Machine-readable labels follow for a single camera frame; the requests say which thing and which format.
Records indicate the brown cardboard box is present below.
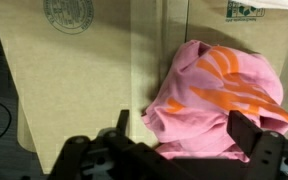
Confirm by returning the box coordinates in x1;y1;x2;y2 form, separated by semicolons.
0;0;288;174

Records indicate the pink cloth with orange print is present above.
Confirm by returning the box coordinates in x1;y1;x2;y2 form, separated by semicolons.
141;39;288;163

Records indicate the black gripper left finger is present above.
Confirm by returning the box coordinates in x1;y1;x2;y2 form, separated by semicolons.
115;109;131;134

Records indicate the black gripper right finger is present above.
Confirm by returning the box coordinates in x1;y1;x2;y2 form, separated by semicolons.
226;109;263;158

